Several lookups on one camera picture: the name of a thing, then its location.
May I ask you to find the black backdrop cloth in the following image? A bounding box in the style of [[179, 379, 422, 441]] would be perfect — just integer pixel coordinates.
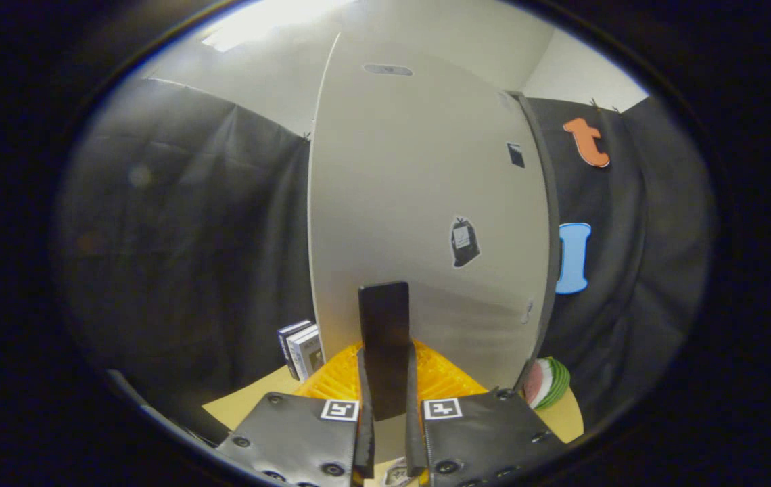
[[54, 78, 718, 447]]

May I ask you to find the watermelon slice toy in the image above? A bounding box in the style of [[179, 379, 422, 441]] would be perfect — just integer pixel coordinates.
[[523, 357, 571, 411]]

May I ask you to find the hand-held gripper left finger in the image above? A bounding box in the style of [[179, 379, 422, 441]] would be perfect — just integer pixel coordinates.
[[215, 342, 377, 487]]

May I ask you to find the black cabinet door handle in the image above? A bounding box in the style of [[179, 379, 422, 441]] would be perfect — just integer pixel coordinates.
[[358, 282, 411, 421]]

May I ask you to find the white shoe cabinet door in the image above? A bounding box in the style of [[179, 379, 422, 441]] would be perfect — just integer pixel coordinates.
[[308, 30, 552, 467]]

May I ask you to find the white small standing box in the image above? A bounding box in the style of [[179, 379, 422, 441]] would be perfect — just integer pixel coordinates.
[[287, 325, 325, 384]]

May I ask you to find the dark small standing box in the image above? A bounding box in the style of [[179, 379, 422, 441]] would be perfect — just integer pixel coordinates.
[[277, 320, 312, 381]]

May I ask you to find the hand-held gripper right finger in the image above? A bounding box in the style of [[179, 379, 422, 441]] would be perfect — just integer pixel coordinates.
[[405, 340, 566, 487]]

